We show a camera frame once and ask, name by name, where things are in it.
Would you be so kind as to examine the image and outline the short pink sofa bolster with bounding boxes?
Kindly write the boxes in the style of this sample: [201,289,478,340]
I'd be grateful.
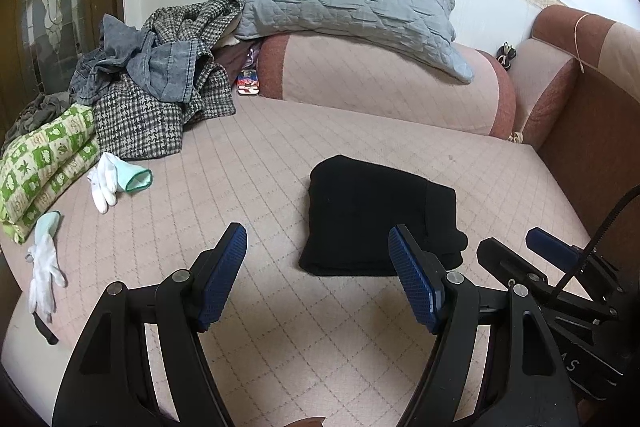
[510,38,581,150]

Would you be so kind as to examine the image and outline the black strap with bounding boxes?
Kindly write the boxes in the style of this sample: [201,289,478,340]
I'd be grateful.
[32,312,60,346]

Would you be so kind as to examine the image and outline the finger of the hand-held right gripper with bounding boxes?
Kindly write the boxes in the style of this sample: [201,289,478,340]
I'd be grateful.
[475,239,553,303]
[525,228,586,278]

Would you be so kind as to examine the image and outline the maroon cloth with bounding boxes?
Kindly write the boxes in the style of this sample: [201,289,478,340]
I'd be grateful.
[220,42,261,82]

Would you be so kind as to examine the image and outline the white cord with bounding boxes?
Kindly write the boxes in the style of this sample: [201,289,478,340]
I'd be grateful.
[574,14,592,75]

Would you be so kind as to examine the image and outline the long pink sofa bolster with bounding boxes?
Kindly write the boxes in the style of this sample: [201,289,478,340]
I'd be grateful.
[256,32,517,140]

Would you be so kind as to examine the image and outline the pink quilted sofa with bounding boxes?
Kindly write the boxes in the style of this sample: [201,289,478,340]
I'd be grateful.
[0,4,640,427]

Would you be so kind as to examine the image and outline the black pants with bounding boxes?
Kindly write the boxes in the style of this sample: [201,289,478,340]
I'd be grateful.
[298,154,468,278]

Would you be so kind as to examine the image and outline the grey denim garment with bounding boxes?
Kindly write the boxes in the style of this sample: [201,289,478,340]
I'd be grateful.
[68,14,201,105]

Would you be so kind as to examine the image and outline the wooden door with glass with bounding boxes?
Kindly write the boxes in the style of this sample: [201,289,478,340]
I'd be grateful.
[0,0,126,142]

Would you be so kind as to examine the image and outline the green patterned blanket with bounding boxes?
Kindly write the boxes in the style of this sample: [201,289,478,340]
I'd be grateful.
[0,104,101,244]

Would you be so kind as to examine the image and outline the pile of grey clothes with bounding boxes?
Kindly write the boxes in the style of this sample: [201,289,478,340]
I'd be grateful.
[92,0,248,160]

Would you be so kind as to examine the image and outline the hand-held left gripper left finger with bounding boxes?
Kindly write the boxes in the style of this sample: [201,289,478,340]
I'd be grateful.
[51,222,249,427]

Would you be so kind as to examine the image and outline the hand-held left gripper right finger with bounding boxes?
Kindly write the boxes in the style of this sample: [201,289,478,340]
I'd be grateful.
[387,224,581,427]

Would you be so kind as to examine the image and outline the dark grey cloth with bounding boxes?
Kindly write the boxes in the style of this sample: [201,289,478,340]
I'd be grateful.
[4,92,76,142]

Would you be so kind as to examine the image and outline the white glove with green cuff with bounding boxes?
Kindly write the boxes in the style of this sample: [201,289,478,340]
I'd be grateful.
[26,210,68,323]
[87,152,153,214]

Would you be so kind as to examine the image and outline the colourful small packet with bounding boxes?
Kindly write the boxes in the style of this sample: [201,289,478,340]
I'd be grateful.
[237,69,261,96]

